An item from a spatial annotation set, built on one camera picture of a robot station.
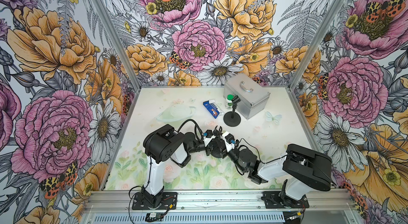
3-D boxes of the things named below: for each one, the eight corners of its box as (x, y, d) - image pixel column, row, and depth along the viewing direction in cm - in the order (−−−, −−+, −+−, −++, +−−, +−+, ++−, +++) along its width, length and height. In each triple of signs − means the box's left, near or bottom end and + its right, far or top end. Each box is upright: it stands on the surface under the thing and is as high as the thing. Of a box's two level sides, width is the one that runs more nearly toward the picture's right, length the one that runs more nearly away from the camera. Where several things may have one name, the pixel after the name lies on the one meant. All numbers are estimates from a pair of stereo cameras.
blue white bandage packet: (214, 118, 106) (214, 116, 103) (203, 105, 113) (203, 102, 111) (223, 114, 108) (224, 111, 106) (212, 100, 116) (212, 97, 113)
